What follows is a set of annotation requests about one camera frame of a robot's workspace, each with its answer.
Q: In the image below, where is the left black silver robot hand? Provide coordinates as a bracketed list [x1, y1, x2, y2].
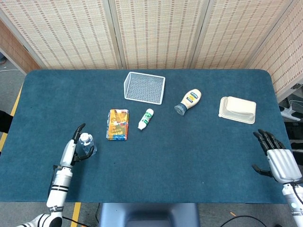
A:
[59, 122, 94, 169]

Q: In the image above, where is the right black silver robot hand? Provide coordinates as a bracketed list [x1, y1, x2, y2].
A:
[251, 129, 303, 184]

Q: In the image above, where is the transparent water bottle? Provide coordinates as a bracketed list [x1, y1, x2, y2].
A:
[79, 132, 98, 157]

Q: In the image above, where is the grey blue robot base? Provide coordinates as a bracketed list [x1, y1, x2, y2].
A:
[98, 202, 201, 227]

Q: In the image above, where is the small white green bottle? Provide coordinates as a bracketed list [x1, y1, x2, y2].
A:
[137, 108, 155, 131]

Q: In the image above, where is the cream mayonnaise squeeze bottle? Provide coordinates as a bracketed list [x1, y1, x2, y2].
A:
[174, 88, 203, 116]

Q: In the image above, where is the white power strip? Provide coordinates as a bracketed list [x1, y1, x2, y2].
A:
[278, 105, 303, 122]

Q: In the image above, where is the orange snack packet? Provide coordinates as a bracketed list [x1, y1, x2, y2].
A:
[106, 108, 130, 141]

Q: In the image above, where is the beige plastic food container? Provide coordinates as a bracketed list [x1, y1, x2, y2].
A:
[218, 96, 257, 124]

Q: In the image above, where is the blue felt table cover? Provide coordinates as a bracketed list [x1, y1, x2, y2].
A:
[0, 69, 292, 204]

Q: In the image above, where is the woven bamboo screen panel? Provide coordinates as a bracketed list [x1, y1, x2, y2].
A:
[191, 0, 299, 70]
[0, 0, 123, 70]
[108, 0, 210, 70]
[247, 0, 303, 103]

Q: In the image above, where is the brown woven screen panel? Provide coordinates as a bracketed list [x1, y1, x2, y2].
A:
[0, 18, 41, 74]

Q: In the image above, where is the black floor cable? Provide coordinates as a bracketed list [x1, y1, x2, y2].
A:
[222, 214, 258, 227]

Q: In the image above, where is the white wire mesh basket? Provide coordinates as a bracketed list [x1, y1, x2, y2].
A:
[124, 71, 166, 105]

